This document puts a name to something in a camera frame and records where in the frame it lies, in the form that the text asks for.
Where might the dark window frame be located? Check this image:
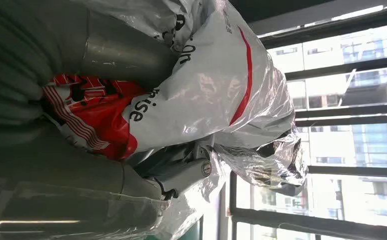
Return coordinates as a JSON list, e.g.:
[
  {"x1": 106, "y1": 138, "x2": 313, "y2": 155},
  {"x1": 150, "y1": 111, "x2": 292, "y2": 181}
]
[{"x1": 228, "y1": 0, "x2": 387, "y2": 240}]

